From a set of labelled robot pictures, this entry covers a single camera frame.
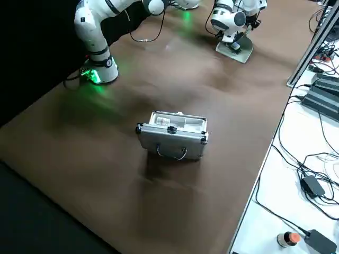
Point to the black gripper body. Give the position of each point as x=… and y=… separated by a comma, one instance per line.
x=220, y=34
x=253, y=21

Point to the pale grey plastic dustpan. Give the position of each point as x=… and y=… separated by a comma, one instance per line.
x=245, y=53

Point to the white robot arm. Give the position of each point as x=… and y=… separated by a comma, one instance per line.
x=90, y=31
x=253, y=5

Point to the small dark grey metal box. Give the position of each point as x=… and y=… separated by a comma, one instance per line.
x=328, y=80

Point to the large dark grey metal box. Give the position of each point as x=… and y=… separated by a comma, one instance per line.
x=323, y=103

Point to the silver aluminium case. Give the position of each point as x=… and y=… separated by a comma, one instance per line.
x=172, y=143

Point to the black power adapter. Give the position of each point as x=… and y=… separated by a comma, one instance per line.
x=320, y=246
x=313, y=185

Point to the brown bottle with orange cap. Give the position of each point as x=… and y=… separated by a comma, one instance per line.
x=284, y=239

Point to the aluminium profile post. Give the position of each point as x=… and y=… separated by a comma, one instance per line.
x=308, y=50

